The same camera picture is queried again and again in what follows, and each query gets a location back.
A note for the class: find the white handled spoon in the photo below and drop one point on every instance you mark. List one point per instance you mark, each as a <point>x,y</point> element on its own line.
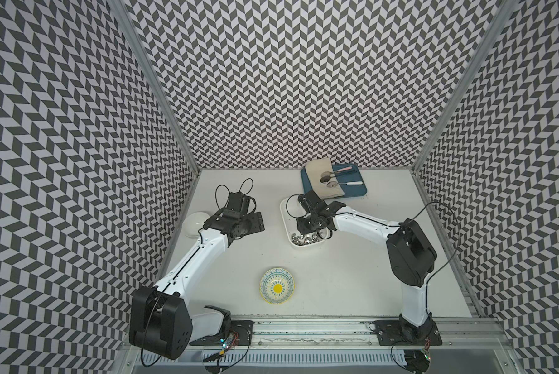
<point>334,184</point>

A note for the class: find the pink handled spoon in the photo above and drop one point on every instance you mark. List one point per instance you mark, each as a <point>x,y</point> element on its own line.
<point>339,171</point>

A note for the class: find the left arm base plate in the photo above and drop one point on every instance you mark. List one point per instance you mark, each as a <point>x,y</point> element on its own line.
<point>243,328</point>

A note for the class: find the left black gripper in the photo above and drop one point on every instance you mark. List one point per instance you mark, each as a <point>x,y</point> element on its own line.
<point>257,223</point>

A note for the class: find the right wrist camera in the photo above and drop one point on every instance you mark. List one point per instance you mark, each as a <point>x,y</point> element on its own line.
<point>311,202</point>

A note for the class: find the dark handled spoon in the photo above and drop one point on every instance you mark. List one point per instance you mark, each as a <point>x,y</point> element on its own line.
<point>326,179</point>

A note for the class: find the white round bowl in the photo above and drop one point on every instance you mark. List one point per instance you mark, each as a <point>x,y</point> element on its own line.
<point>193,223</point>

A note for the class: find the silver wing nut pile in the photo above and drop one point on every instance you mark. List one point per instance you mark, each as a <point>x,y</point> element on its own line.
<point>305,240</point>

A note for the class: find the white storage box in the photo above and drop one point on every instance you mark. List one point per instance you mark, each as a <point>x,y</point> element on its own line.
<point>290,210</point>

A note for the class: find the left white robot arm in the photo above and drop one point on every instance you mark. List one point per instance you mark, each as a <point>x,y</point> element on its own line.
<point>161,322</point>

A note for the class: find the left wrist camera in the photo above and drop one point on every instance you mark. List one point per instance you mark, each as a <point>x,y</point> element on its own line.
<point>238,204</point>

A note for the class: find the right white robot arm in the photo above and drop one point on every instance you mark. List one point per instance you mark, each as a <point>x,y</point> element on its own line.
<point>410,253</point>

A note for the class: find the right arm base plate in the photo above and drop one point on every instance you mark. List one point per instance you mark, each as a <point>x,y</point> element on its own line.
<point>400,332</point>

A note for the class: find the beige cloth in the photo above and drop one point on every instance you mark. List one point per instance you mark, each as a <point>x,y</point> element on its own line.
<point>316,170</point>

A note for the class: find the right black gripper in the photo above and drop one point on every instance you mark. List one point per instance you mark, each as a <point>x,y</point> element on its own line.
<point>303,227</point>

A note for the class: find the yellow patterned bowl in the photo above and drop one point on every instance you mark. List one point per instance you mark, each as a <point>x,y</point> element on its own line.
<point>277,286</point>

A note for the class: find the teal tray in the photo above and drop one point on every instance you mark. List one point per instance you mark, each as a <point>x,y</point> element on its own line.
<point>350,181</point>

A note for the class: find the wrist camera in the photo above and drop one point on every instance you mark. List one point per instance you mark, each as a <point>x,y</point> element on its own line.
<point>311,202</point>
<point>238,204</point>

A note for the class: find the aluminium rail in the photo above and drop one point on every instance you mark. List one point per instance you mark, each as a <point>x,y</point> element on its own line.
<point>373,332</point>

